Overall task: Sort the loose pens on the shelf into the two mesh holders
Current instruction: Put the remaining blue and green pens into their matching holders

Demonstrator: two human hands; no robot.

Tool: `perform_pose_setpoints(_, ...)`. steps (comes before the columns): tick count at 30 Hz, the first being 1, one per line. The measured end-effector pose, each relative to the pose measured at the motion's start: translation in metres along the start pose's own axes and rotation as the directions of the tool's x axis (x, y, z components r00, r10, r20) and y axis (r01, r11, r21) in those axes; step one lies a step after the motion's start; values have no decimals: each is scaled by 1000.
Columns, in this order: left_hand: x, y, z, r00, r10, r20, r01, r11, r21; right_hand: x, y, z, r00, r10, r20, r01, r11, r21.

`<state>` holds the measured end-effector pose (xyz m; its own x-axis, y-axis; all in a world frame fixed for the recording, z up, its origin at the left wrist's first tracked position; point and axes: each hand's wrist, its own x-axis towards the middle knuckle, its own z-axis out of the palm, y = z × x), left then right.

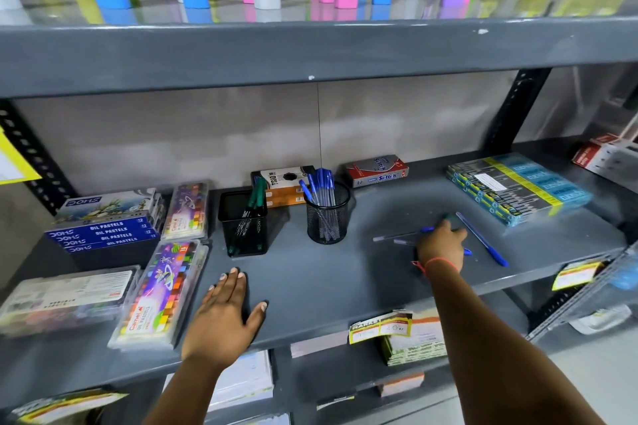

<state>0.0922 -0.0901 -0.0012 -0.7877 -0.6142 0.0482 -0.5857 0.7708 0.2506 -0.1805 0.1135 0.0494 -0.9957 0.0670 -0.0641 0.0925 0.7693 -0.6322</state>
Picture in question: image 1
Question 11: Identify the person's left hand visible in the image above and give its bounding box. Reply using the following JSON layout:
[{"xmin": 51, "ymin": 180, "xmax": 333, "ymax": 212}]
[{"xmin": 182, "ymin": 267, "xmax": 269, "ymax": 371}]

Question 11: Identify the person's right hand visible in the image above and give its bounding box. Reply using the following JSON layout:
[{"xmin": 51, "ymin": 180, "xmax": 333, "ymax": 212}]
[{"xmin": 416, "ymin": 219, "xmax": 470, "ymax": 275}]

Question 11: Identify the person's right forearm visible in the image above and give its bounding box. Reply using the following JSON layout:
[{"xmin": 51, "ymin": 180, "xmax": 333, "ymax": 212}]
[{"xmin": 427, "ymin": 260, "xmax": 607, "ymax": 425}]

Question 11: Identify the person's left forearm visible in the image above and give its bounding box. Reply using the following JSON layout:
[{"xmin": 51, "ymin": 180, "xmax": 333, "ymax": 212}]
[{"xmin": 142, "ymin": 354, "xmax": 239, "ymax": 425}]

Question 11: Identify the solid blue pen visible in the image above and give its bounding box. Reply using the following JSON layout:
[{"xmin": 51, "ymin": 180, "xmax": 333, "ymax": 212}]
[{"xmin": 455, "ymin": 212, "xmax": 510, "ymax": 268}]

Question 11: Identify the clear pen with blue cap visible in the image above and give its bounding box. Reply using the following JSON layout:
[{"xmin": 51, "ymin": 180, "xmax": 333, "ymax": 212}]
[
  {"xmin": 372, "ymin": 226, "xmax": 435, "ymax": 243},
  {"xmin": 393, "ymin": 239, "xmax": 473, "ymax": 257}
]

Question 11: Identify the black square mesh pen holder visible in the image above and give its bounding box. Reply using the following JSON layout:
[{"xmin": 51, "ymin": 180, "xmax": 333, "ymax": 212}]
[{"xmin": 218, "ymin": 188, "xmax": 270, "ymax": 257}]

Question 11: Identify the large purple oil pastel case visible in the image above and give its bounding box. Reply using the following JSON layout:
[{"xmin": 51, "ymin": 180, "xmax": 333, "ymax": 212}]
[{"xmin": 107, "ymin": 239, "xmax": 210, "ymax": 352}]

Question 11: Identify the stack of white paper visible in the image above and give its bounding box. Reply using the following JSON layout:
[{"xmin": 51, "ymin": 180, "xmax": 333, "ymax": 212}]
[{"xmin": 163, "ymin": 349, "xmax": 275, "ymax": 413}]

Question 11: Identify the small clear oil pastel case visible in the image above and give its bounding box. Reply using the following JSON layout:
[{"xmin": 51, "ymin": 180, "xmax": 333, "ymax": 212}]
[{"xmin": 161, "ymin": 182, "xmax": 210, "ymax": 241}]

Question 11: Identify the stack of teal pencil boxes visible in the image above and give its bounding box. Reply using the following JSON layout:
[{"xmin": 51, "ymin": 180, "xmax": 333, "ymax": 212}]
[{"xmin": 446, "ymin": 152, "xmax": 594, "ymax": 227}]

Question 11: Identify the red and grey box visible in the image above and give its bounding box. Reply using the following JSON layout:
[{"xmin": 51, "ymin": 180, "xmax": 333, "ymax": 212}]
[{"xmin": 346, "ymin": 154, "xmax": 410, "ymax": 189}]

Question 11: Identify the blue oil pastel box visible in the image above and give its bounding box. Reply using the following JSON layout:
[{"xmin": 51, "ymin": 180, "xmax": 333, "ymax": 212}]
[
  {"xmin": 62, "ymin": 232, "xmax": 163, "ymax": 254},
  {"xmin": 54, "ymin": 225, "xmax": 164, "ymax": 244},
  {"xmin": 45, "ymin": 216, "xmax": 164, "ymax": 237}
]

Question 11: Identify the black round mesh pen holder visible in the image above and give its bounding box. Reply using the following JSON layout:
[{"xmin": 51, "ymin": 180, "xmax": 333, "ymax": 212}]
[{"xmin": 302, "ymin": 182, "xmax": 353, "ymax": 245}]

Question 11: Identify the stack of green notebooks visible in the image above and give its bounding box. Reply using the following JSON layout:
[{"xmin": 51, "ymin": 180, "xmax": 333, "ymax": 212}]
[{"xmin": 383, "ymin": 309, "xmax": 449, "ymax": 368}]

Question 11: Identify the yellow price label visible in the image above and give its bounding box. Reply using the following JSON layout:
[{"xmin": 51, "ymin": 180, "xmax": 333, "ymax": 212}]
[
  {"xmin": 348, "ymin": 310, "xmax": 414, "ymax": 345},
  {"xmin": 552, "ymin": 260, "xmax": 605, "ymax": 291}
]

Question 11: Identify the bunch of blue capped pens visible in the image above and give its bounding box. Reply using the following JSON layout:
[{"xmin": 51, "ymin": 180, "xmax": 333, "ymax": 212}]
[{"xmin": 298, "ymin": 168, "xmax": 341, "ymax": 241}]

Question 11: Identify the flower print oil pastel box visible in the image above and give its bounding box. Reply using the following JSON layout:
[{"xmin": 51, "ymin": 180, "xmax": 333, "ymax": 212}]
[{"xmin": 54, "ymin": 188, "xmax": 163, "ymax": 227}]

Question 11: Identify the clear plastic crayon case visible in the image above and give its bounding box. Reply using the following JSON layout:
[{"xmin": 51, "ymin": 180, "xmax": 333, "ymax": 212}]
[{"xmin": 0, "ymin": 265, "xmax": 144, "ymax": 339}]

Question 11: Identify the orange edged notepad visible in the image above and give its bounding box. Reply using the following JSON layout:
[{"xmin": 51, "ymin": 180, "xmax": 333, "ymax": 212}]
[{"xmin": 376, "ymin": 372, "xmax": 426, "ymax": 398}]

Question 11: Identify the red and white box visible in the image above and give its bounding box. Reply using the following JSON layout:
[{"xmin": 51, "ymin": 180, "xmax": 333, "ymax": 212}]
[{"xmin": 572, "ymin": 133, "xmax": 622, "ymax": 174}]

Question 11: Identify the white plastic packet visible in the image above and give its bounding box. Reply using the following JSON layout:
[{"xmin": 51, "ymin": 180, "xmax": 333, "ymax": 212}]
[{"xmin": 570, "ymin": 304, "xmax": 633, "ymax": 336}]

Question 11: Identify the yellow and white label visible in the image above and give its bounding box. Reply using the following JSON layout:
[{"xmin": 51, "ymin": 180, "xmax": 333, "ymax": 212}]
[{"xmin": 9, "ymin": 388, "xmax": 129, "ymax": 425}]

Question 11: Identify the grey metal shelf unit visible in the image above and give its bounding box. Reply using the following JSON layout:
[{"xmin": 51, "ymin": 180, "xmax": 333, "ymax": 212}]
[{"xmin": 0, "ymin": 0, "xmax": 638, "ymax": 425}]

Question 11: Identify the yellow paper sheet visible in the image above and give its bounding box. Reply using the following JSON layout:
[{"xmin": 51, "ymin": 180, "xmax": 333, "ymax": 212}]
[{"xmin": 0, "ymin": 130, "xmax": 44, "ymax": 186}]

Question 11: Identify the red thread bracelet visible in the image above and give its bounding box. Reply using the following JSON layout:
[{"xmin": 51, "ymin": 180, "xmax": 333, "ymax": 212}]
[{"xmin": 411, "ymin": 257, "xmax": 460, "ymax": 277}]

